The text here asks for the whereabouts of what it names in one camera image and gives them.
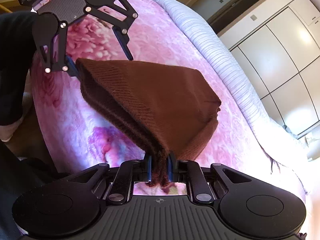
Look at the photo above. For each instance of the person's black pants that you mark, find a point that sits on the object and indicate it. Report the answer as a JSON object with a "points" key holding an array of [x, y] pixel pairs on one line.
{"points": [[15, 67]]}

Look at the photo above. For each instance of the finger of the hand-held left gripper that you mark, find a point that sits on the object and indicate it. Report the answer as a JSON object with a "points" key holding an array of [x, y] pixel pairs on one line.
{"points": [[71, 63], [123, 41]]}

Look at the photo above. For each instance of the white wardrobe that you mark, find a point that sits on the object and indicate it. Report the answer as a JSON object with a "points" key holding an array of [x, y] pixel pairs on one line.
{"points": [[287, 62]]}

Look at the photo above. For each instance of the pink floral blanket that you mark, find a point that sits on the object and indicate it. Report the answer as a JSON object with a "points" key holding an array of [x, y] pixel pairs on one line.
{"points": [[175, 42]]}

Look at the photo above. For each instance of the white power plug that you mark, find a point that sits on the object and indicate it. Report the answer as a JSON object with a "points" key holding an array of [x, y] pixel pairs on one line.
{"points": [[310, 139]]}

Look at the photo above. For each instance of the wooden doorway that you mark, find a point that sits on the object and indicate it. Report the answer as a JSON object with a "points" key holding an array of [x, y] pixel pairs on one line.
{"points": [[232, 7]]}

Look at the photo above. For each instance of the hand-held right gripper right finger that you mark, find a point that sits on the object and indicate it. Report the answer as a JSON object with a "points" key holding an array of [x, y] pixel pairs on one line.
{"points": [[170, 170]]}

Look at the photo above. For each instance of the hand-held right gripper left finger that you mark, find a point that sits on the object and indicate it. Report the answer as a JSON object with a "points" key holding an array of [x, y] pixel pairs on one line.
{"points": [[149, 170]]}

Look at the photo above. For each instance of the white wall switch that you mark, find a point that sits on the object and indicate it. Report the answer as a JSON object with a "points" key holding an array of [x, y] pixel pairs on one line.
{"points": [[253, 17]]}

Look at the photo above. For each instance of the brown knitted sweater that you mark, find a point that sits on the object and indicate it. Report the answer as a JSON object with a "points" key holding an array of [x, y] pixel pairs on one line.
{"points": [[150, 100]]}

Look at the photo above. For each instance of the person's foot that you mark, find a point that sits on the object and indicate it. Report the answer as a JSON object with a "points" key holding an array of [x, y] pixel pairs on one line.
{"points": [[10, 131]]}

